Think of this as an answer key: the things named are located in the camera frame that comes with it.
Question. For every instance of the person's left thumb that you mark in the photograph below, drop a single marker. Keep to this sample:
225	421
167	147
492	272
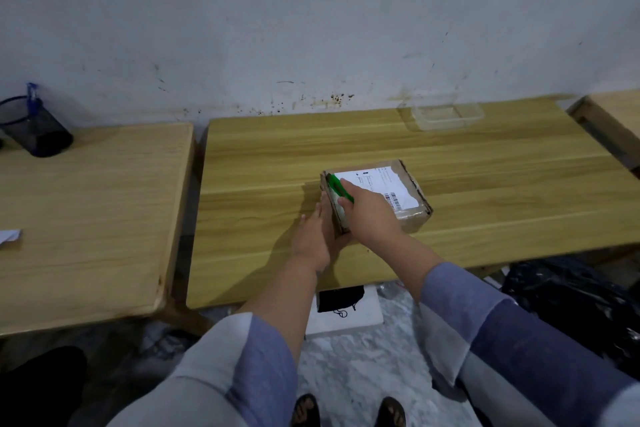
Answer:
303	224

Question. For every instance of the clear plastic container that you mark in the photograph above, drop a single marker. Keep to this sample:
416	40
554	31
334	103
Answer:
442	116

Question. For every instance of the green box cutter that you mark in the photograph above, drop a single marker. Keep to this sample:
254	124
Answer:
336	187

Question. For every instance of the black mesh pen holder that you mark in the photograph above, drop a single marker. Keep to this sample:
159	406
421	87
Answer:
40	129

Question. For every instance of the brown cardboard parcel box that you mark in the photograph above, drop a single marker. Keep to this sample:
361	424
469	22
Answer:
412	214

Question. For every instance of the blue pen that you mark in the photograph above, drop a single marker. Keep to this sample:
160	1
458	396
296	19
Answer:
33	96

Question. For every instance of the white shipping label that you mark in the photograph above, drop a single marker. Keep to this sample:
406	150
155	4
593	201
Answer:
380	181

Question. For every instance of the person's left hand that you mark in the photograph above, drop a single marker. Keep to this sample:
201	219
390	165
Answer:
311	244

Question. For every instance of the person's left forearm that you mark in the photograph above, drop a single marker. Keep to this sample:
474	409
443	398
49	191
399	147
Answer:
270	321

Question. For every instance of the person's right sandal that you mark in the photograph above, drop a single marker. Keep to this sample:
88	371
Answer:
391	412

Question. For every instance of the white paper sheet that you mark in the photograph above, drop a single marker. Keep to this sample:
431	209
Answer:
9	236

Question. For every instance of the black bulky object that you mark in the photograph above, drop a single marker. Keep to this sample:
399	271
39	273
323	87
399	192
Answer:
40	389

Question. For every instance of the person's left sandal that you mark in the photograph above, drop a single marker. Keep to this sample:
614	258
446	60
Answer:
305	411

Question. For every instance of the person's right forearm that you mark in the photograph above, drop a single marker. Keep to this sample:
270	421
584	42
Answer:
480	326

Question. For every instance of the black pouch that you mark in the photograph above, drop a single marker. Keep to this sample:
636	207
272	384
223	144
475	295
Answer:
336	300

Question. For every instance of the black plastic bag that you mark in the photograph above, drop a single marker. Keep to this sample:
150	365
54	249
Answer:
575	301

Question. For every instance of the person's sandal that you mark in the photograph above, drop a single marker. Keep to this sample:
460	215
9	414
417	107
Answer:
391	412
305	411

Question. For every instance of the white flat box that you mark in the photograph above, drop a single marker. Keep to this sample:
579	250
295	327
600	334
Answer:
345	324

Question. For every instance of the person's right hand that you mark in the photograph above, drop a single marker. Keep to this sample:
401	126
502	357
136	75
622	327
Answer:
371	219

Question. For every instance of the person's right fingers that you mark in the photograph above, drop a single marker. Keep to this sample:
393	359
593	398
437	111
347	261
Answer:
356	195

